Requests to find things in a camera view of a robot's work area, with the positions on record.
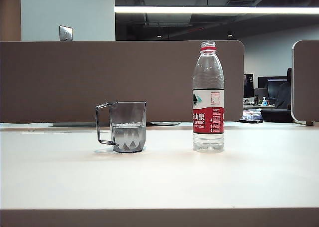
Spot metal wall switch plate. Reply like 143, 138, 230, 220
59, 25, 73, 42

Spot long ceiling light strip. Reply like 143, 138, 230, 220
114, 6, 319, 14

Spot dark computer monitor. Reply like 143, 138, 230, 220
258, 76, 290, 105

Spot brown partition with white edge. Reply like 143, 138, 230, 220
291, 40, 319, 126

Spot clear water bottle red label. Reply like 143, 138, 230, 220
192, 40, 225, 153

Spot wide brown desk partition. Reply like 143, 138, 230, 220
0, 39, 245, 124

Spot black sign with numeral two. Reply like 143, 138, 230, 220
243, 74, 254, 98

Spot oval grey partition foot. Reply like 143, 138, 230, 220
147, 121, 182, 126

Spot grey transparent plastic mug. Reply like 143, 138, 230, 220
95, 101, 147, 154

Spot patterned dark bag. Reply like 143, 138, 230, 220
238, 108, 264, 124

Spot round black cushion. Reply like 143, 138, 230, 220
260, 108, 294, 123

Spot dark office chair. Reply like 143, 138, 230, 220
274, 67, 292, 110

